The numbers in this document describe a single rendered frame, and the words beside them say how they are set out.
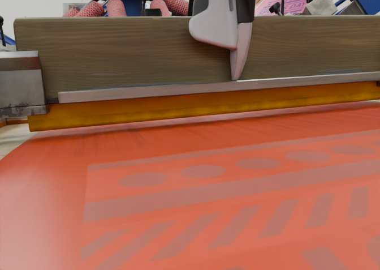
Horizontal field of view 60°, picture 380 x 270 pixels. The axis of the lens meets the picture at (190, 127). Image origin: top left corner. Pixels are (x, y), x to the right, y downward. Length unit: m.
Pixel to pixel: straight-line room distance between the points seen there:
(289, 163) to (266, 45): 0.21
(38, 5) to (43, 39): 4.27
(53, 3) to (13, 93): 4.27
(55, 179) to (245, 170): 0.09
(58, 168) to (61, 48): 0.14
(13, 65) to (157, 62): 0.12
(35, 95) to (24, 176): 0.12
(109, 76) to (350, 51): 0.27
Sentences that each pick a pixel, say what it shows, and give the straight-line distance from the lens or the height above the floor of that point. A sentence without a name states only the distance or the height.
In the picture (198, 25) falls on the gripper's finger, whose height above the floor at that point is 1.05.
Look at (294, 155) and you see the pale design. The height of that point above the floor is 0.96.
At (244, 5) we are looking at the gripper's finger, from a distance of 0.32.
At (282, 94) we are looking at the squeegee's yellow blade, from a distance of 0.38.
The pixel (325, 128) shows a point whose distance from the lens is 0.28.
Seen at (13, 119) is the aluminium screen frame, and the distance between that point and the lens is 0.48.
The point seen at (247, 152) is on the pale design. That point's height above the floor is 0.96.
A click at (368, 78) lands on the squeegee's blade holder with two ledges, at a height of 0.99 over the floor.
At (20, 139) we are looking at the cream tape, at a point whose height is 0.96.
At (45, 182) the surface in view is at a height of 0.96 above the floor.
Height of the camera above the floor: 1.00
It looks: 8 degrees down
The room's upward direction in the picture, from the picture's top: 3 degrees counter-clockwise
